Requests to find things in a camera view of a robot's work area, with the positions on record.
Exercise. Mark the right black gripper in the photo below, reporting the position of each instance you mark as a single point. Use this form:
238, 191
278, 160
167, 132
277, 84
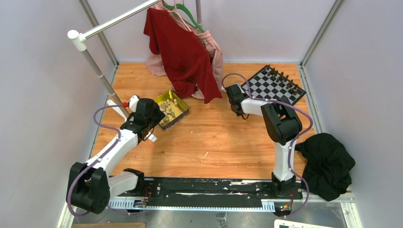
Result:
243, 94

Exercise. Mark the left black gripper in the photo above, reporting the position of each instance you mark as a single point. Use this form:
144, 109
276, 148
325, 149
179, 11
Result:
158, 116

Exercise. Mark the black white chess board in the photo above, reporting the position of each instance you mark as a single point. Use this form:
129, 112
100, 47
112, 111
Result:
271, 84

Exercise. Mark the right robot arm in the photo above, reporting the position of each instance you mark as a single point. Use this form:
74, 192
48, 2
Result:
282, 124

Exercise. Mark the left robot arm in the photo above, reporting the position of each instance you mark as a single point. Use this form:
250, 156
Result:
90, 185

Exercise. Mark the gold metal tin box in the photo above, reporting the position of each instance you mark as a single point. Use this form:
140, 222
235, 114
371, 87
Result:
173, 107

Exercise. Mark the pink garment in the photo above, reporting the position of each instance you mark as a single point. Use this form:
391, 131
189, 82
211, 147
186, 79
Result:
214, 56

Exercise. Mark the dark red shirt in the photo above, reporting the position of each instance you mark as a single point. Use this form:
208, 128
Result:
182, 53

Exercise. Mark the green clothes hanger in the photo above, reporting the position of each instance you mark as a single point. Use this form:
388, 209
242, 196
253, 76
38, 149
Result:
180, 6

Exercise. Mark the black cloth pile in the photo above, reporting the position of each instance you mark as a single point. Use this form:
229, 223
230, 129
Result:
326, 173

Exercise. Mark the white camera left wrist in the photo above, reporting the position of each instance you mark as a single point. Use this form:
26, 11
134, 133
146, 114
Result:
132, 103

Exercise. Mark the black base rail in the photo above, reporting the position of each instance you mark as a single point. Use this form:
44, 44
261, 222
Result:
197, 194

